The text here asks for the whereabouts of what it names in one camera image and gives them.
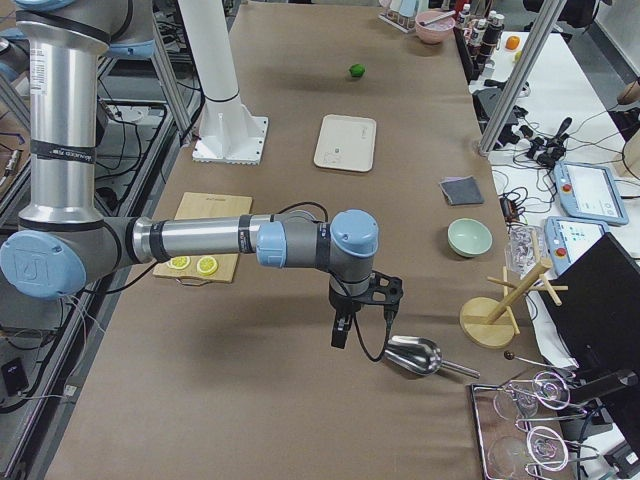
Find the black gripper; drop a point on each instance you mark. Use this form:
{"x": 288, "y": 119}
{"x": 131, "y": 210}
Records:
{"x": 341, "y": 304}

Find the green lime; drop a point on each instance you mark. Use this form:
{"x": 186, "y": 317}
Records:
{"x": 357, "y": 70}

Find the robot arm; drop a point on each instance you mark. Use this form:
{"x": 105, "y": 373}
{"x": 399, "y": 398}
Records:
{"x": 63, "y": 243}

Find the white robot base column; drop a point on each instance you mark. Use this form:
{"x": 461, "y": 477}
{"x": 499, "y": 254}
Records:
{"x": 227, "y": 132}

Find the cream rabbit tray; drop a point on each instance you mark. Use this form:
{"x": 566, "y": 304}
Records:
{"x": 346, "y": 143}

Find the metal scoop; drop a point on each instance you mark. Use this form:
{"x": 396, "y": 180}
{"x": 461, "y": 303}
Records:
{"x": 422, "y": 356}

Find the wooden mug tree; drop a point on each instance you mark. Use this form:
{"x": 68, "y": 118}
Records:
{"x": 491, "y": 323}

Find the lemon slice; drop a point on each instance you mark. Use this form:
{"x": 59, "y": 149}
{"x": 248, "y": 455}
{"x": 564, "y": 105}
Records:
{"x": 179, "y": 263}
{"x": 207, "y": 265}

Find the green bowl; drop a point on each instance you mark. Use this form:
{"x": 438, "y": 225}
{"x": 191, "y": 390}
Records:
{"x": 469, "y": 238}

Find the grey folded cloth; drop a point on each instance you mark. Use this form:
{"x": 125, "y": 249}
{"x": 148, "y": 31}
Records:
{"x": 459, "y": 191}

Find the wooden cutting board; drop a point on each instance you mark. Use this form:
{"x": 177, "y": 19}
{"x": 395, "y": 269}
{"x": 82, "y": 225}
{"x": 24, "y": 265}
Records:
{"x": 203, "y": 205}

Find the black metal glass rack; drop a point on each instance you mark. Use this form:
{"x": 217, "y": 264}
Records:
{"x": 517, "y": 429}

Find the teach pendant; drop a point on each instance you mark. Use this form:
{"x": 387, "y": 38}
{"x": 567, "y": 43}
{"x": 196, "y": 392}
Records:
{"x": 589, "y": 191}
{"x": 568, "y": 239}

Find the black monitor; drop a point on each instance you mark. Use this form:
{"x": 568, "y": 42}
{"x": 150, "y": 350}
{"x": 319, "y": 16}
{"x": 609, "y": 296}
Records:
{"x": 598, "y": 320}

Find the pink bowl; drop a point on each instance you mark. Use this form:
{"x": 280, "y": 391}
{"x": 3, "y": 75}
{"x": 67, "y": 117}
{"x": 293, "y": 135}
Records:
{"x": 433, "y": 27}

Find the orange fruit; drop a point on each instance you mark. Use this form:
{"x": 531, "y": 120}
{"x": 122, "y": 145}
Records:
{"x": 512, "y": 42}

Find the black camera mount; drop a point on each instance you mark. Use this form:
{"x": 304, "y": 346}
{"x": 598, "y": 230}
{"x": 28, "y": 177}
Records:
{"x": 383, "y": 290}

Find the aluminium frame post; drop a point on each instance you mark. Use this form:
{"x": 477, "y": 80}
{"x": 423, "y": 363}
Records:
{"x": 543, "y": 25}

